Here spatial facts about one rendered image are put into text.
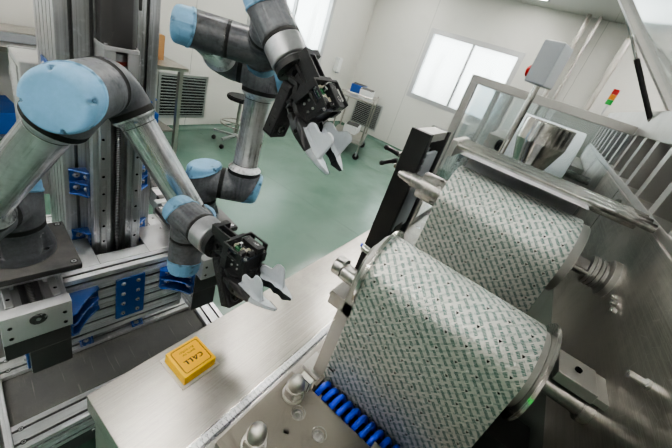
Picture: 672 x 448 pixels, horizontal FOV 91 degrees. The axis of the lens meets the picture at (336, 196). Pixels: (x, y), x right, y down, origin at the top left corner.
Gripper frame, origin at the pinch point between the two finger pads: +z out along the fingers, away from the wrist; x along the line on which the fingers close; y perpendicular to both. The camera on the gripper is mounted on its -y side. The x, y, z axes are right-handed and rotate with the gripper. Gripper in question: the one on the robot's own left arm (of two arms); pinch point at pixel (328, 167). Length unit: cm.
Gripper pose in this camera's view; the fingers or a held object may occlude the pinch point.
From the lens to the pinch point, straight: 60.4
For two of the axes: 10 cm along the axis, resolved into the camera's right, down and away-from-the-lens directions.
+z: 4.1, 9.1, -0.6
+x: 5.6, -2.0, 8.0
